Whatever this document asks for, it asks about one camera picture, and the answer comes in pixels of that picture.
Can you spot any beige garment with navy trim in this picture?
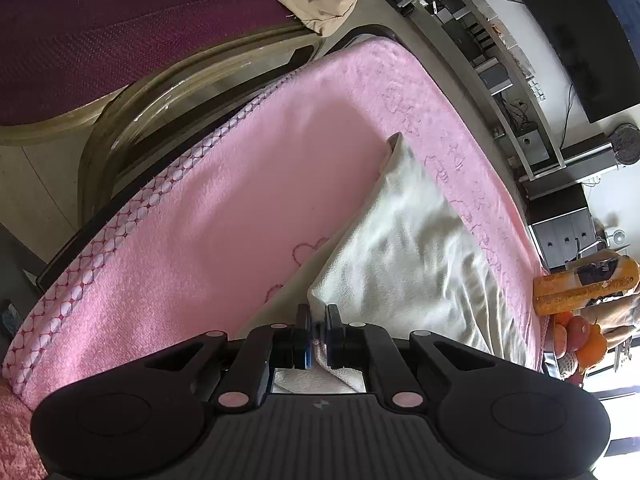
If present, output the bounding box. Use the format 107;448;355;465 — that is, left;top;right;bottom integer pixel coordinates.
258;133;540;368

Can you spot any pink dog-print towel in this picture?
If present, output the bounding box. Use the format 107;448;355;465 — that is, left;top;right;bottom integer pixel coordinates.
1;38;518;479

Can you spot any orange juice bottle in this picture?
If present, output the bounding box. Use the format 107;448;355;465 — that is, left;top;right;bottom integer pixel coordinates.
533;256;639;316

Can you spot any upper red apple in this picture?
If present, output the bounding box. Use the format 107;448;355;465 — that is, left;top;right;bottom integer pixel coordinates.
566;315;591;352

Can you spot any large orange citrus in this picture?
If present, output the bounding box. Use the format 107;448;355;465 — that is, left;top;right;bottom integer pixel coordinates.
576;324;608;370

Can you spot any dark drawer cabinet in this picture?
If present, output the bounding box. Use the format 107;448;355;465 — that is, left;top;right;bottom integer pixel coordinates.
527;183;599;272

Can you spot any beige fleece coat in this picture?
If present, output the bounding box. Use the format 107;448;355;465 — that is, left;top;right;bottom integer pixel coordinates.
580;294;639;349

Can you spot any silver box on stand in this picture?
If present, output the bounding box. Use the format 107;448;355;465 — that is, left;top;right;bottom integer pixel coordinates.
475;58;513;96

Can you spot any metal tv stand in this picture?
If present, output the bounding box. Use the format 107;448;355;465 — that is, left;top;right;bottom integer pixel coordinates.
387;0;566;181

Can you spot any maroon banquet chair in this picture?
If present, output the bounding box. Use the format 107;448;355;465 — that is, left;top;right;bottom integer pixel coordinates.
0;0;327;226

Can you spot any wall-mounted black television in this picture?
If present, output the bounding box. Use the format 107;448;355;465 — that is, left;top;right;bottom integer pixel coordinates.
521;0;639;122

